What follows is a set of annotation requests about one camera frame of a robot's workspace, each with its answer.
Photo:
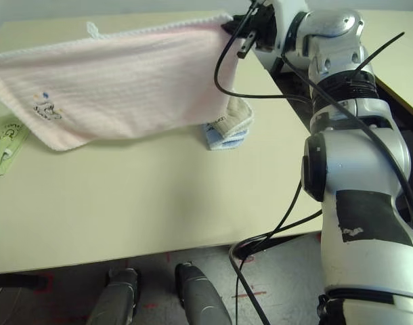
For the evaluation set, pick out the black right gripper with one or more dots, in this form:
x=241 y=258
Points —
x=264 y=23

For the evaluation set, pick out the pink towel with white trim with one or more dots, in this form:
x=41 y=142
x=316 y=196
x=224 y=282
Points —
x=125 y=84

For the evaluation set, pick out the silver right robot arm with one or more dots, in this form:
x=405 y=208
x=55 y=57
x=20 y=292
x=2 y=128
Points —
x=362 y=176

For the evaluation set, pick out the beige folded towel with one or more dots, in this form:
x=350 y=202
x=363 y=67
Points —
x=237 y=116

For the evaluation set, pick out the blue folded towel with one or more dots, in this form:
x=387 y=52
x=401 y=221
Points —
x=223 y=142

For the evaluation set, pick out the green towel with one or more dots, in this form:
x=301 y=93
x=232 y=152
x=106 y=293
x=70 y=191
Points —
x=6 y=149

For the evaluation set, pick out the grey robot left leg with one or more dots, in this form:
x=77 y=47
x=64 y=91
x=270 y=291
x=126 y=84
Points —
x=115 y=298

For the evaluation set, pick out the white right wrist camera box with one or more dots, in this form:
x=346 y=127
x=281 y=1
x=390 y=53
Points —
x=289 y=10

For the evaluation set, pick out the beige side table black frame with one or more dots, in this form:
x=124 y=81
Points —
x=406 y=67

